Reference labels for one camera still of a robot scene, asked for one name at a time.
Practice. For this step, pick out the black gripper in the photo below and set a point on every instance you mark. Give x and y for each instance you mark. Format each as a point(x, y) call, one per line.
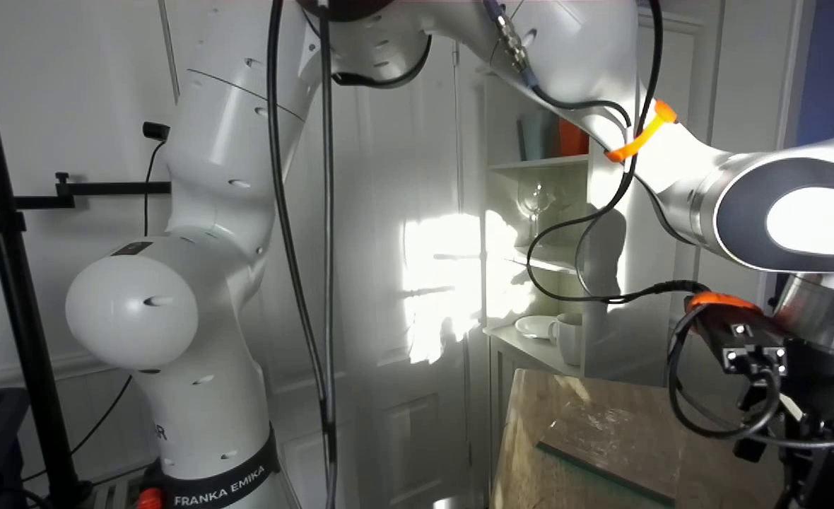
point(830, 434)

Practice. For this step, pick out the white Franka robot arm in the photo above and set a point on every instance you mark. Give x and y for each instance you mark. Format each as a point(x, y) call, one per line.
point(208, 263)

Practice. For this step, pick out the white plate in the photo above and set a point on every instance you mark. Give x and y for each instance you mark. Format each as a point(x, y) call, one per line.
point(536, 325)

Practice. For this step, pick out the tall wine glass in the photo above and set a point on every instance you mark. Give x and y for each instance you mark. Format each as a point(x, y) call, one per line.
point(536, 201)

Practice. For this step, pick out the white corner shelf cabinet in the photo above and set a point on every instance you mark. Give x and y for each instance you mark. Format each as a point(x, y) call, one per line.
point(529, 187)

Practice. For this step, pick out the orange cup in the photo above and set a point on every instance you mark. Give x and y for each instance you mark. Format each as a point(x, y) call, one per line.
point(573, 140)

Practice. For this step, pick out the teal cup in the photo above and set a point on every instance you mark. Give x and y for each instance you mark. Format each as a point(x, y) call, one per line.
point(536, 137)

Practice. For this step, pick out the white panel door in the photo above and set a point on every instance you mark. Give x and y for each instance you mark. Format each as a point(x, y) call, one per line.
point(388, 283)

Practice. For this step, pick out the red emergency stop button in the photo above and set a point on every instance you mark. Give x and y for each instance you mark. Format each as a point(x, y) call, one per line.
point(149, 499)

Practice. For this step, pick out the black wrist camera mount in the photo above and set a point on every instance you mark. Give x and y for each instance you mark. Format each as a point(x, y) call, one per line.
point(753, 351)

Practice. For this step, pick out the small black stand camera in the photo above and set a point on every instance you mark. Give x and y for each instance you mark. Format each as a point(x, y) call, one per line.
point(156, 132)

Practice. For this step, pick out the black camera stand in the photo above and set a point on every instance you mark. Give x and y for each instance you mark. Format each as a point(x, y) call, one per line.
point(1, 245)

